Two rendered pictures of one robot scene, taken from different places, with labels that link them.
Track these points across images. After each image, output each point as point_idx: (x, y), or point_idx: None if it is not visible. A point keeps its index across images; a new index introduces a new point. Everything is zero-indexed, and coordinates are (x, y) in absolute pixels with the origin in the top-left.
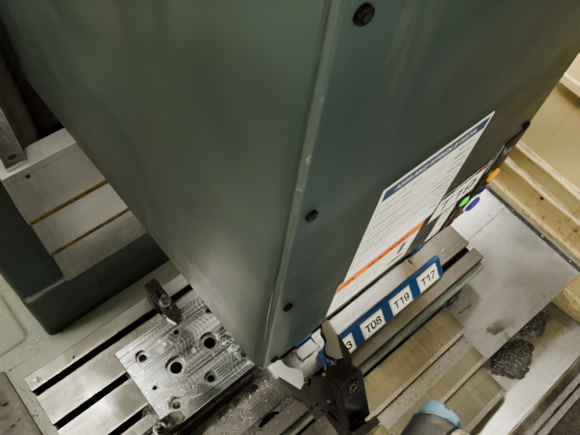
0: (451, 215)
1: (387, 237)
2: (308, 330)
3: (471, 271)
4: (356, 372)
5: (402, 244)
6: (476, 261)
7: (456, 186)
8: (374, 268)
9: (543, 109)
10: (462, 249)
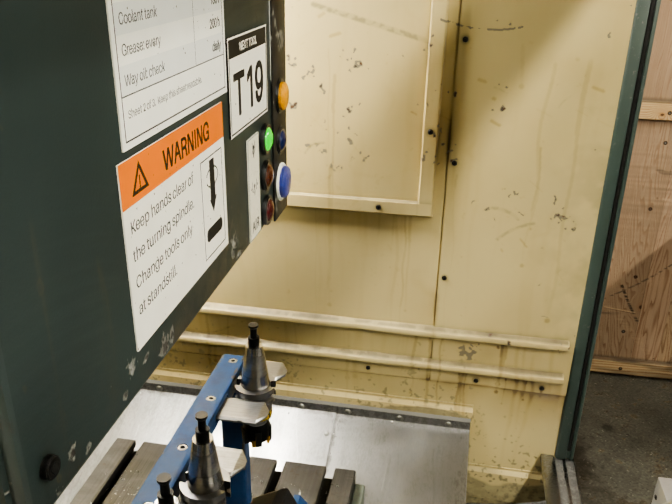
0: (264, 176)
1: (162, 40)
2: (111, 388)
3: (354, 500)
4: (280, 494)
5: (210, 167)
6: (351, 481)
7: (237, 34)
8: (182, 206)
9: (300, 253)
10: (323, 483)
